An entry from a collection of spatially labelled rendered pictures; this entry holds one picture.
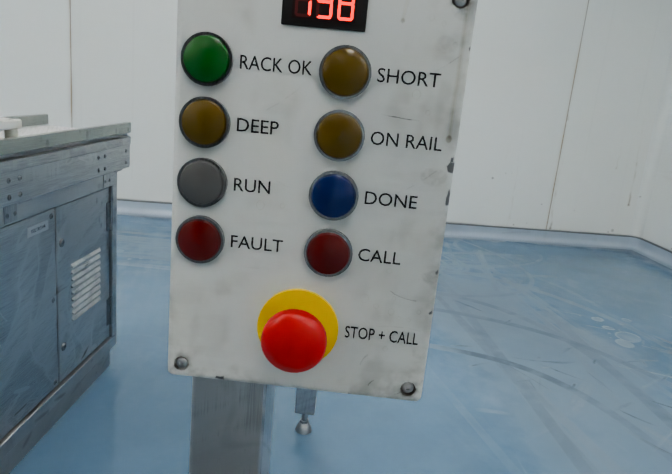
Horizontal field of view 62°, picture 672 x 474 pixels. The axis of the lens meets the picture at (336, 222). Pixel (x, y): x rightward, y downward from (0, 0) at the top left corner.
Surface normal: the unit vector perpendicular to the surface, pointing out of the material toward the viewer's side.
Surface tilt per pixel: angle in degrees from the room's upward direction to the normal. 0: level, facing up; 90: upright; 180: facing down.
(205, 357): 90
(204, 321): 90
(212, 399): 90
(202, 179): 87
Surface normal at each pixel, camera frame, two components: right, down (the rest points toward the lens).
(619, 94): 0.09, 0.24
